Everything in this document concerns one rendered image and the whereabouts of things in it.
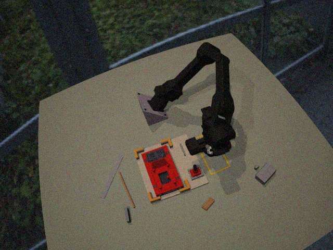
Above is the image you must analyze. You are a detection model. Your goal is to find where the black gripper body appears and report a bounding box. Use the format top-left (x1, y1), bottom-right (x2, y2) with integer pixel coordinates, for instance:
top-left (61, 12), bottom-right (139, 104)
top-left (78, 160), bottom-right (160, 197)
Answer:
top-left (185, 124), bottom-right (236, 156)

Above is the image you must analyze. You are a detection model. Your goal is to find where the brown rectangular block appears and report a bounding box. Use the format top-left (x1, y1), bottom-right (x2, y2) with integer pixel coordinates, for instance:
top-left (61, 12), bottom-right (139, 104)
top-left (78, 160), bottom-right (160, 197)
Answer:
top-left (201, 198), bottom-right (214, 211)

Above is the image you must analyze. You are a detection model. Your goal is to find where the black tyre with grey wheel rim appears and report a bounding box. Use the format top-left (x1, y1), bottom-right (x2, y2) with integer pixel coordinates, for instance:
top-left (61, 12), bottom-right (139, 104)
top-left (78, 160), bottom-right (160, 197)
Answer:
top-left (207, 146), bottom-right (214, 157)

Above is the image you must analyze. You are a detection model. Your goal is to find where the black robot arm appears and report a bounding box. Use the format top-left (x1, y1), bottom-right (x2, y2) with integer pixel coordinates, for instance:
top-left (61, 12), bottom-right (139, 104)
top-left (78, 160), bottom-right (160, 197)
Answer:
top-left (147, 42), bottom-right (234, 156)

